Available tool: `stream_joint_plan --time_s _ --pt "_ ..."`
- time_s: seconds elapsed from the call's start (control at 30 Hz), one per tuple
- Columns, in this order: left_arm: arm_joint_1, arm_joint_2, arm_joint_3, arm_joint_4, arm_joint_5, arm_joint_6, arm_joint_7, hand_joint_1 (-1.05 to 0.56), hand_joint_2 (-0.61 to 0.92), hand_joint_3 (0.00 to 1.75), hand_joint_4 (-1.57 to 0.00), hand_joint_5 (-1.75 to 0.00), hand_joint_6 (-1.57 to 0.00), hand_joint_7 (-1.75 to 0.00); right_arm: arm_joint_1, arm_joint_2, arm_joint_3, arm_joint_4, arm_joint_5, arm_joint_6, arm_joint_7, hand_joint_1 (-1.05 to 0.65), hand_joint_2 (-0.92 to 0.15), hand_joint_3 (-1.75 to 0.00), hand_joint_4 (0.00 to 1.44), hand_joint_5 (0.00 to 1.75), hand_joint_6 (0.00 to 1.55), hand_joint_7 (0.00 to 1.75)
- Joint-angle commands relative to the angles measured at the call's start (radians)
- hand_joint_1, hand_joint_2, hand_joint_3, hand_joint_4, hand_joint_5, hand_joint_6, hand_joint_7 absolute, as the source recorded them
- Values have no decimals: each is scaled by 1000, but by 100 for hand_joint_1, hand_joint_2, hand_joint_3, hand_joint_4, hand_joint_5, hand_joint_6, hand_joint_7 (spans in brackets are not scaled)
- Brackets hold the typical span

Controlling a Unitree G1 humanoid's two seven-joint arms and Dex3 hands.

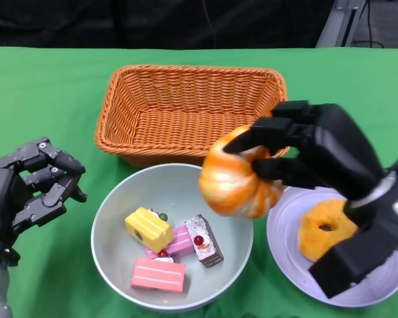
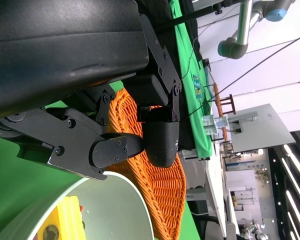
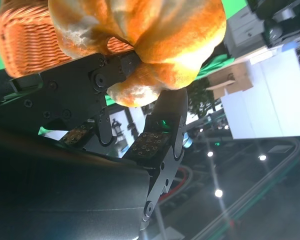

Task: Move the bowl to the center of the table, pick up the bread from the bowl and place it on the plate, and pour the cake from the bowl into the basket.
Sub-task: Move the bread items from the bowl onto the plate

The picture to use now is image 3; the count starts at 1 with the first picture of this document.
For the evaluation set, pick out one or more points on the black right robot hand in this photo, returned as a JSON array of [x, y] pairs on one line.
[[65, 187]]

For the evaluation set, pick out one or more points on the silver blue background robot arm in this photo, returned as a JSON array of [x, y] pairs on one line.
[[188, 142]]

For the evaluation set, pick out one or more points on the orange wicker basket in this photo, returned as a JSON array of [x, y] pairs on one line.
[[22, 45]]

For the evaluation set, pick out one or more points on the green leafy plant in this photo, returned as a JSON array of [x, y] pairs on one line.
[[202, 97]]

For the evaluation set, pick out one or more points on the brown cardboard box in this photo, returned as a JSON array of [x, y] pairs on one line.
[[230, 80]]

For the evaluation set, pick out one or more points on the white board panel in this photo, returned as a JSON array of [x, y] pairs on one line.
[[265, 112]]

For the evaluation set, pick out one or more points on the grey drawer cabinet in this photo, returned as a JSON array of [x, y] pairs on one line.
[[247, 35]]

